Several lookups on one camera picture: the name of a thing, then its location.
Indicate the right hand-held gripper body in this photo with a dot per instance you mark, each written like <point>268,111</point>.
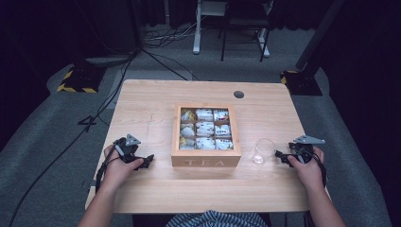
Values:
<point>301,149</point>

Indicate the black yellow striped stand base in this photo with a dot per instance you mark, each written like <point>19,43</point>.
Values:
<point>80,78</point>
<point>301,83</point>

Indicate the black slanted pole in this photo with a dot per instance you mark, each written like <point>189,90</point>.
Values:
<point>318,34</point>

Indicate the grey round table grommet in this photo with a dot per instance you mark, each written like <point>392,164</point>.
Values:
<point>238,94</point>

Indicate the wooden tea box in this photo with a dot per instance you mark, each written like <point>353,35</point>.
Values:
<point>206,153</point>

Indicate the striped clothing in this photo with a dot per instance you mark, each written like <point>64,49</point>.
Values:
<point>217,220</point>

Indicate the group of white tea bags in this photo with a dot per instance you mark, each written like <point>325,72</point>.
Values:
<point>205,127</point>

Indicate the white desk frame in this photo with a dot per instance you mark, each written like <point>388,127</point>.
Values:
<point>197,38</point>

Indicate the black metal chair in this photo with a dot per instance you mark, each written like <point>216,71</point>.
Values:
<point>246,22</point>

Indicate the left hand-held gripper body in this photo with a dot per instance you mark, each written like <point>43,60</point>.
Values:
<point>127,151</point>

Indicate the person's left hand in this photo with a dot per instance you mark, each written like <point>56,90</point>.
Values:
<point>116,171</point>

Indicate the clear glass cup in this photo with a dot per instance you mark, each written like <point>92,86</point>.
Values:
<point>263,151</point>

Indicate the person's right hand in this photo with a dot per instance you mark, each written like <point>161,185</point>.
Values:
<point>310,173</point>

